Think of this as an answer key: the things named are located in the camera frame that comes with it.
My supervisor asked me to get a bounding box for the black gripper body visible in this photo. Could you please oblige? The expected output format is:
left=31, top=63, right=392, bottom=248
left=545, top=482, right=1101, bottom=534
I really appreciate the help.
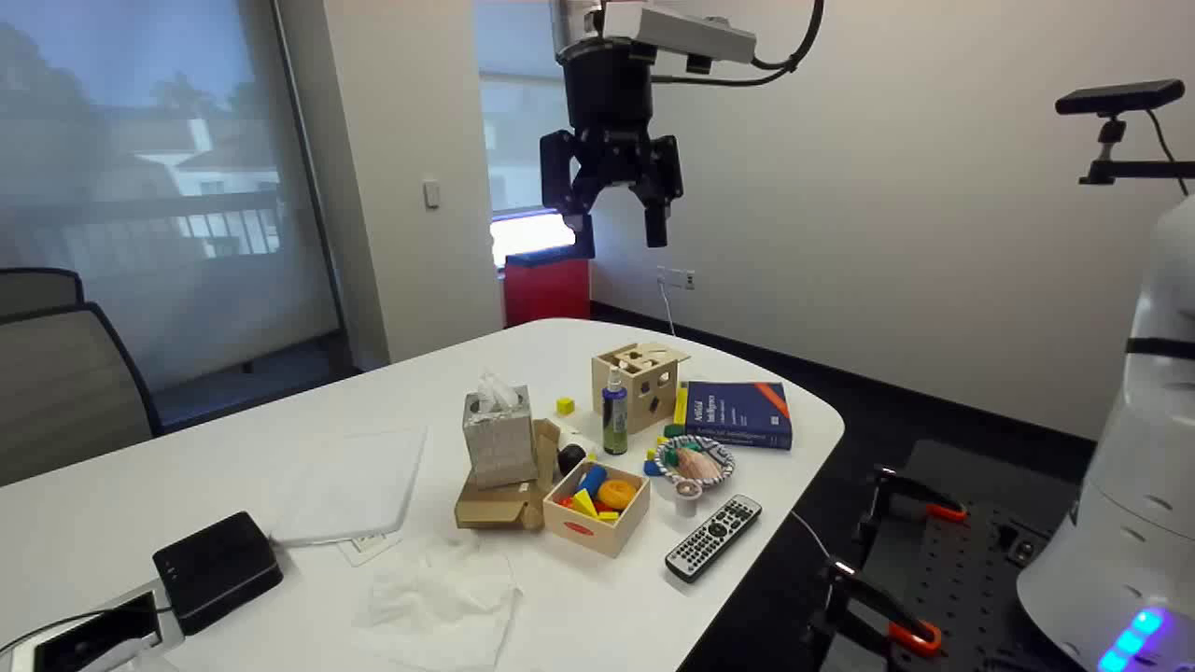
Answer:
left=553, top=37, right=661, bottom=186

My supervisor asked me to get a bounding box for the red bin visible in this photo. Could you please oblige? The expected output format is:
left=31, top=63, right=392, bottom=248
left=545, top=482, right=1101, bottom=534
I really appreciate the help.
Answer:
left=499, top=248, right=597, bottom=329

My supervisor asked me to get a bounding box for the wooden shape sorter box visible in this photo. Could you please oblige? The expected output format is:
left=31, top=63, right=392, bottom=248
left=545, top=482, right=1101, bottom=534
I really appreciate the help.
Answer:
left=588, top=341, right=692, bottom=439

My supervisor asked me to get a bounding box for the blue book yellow spine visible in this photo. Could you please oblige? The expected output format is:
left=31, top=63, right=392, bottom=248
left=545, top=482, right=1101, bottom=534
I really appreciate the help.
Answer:
left=669, top=378, right=794, bottom=455

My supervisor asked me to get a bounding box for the grey tissue box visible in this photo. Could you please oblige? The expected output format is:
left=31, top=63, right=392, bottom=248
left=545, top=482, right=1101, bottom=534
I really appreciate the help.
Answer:
left=460, top=378, right=538, bottom=493

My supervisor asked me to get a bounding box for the small bowl with items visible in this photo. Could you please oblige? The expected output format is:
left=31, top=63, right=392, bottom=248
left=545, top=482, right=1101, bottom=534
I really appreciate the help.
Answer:
left=654, top=432, right=740, bottom=493

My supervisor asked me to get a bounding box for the toy toast slice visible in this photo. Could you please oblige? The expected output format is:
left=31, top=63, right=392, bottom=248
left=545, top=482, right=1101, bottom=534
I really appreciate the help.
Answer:
left=677, top=447, right=726, bottom=487

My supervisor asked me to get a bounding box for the brown cardboard box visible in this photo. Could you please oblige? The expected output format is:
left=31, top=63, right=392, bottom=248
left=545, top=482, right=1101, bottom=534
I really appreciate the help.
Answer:
left=453, top=415, right=568, bottom=538

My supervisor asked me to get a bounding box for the wooden toy tray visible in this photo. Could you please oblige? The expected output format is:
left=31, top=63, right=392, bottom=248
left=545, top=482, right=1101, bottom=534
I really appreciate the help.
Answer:
left=542, top=455, right=654, bottom=562

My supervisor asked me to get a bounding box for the black remote control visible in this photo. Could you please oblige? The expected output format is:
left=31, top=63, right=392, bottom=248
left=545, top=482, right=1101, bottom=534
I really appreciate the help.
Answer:
left=661, top=493, right=765, bottom=585

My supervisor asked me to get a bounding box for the white paper sheet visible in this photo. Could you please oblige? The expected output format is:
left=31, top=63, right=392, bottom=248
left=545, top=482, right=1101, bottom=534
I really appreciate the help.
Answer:
left=264, top=425, right=435, bottom=552

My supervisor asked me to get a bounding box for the black orange clamp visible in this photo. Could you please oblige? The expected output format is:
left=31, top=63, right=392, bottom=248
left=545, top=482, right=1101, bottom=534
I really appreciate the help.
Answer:
left=867, top=465, right=971, bottom=534
left=817, top=562, right=948, bottom=661

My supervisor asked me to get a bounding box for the white crumpled cloth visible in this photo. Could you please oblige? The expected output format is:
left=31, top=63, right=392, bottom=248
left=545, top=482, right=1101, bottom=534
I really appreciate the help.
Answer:
left=353, top=547, right=527, bottom=672

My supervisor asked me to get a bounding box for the black square box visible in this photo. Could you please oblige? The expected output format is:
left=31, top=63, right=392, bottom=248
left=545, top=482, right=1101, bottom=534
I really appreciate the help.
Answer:
left=148, top=509, right=289, bottom=638

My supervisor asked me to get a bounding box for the black flat device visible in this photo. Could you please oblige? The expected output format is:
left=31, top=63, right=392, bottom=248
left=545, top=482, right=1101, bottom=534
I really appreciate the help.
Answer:
left=31, top=590, right=163, bottom=672

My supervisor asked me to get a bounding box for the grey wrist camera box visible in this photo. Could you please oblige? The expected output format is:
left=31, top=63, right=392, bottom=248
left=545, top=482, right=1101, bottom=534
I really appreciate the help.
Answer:
left=633, top=4, right=762, bottom=66

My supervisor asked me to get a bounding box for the white wall outlet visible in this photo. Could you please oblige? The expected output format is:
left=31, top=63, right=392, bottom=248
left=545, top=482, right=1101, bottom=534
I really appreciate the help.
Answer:
left=654, top=266, right=704, bottom=300

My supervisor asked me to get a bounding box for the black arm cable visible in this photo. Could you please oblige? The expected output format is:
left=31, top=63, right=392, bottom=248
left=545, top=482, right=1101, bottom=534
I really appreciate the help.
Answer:
left=650, top=0, right=828, bottom=89

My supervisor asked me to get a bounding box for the black camera on stand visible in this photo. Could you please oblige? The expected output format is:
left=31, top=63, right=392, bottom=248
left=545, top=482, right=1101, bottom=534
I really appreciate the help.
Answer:
left=1052, top=76, right=1195, bottom=191

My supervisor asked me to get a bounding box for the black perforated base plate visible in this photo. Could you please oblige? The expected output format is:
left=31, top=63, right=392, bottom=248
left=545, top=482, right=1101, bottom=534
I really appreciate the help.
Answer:
left=814, top=439, right=1089, bottom=672

